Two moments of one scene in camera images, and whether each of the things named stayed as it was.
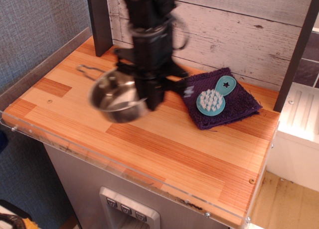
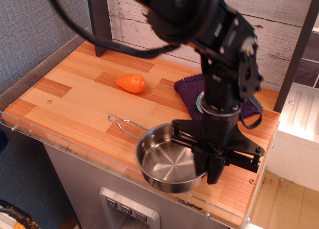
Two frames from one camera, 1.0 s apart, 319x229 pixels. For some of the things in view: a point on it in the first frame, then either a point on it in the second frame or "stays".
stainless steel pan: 113,94 -> 167,166
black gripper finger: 155,95 -> 215,164
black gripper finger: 143,86 -> 201,162
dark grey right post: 299,51 stays
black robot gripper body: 149,62 -> 218,130
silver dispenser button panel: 120,212 stays
